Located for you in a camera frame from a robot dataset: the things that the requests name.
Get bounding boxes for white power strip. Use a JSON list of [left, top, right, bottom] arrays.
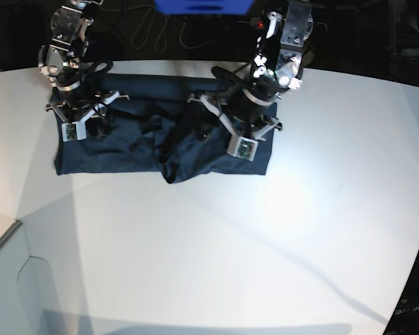
[[249, 17, 265, 30]]

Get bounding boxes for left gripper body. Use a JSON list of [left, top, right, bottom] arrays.
[[187, 91, 282, 161]]

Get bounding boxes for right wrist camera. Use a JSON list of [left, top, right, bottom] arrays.
[[61, 121, 87, 142]]

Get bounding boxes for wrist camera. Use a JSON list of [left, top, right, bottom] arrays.
[[227, 135, 258, 161], [61, 121, 87, 142]]

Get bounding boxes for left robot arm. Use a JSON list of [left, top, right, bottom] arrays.
[[188, 1, 314, 161]]

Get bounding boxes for black cable loop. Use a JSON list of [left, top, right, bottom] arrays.
[[128, 6, 238, 53]]

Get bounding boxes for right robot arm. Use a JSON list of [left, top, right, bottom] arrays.
[[38, 1, 129, 142]]

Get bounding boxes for blue plastic box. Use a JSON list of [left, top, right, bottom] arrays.
[[154, 0, 254, 15]]

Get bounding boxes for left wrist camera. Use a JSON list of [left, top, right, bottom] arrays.
[[227, 135, 258, 161]]

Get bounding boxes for navy blue t-shirt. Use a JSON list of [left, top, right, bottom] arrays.
[[54, 74, 274, 184]]

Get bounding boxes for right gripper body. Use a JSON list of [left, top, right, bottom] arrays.
[[45, 90, 130, 142]]

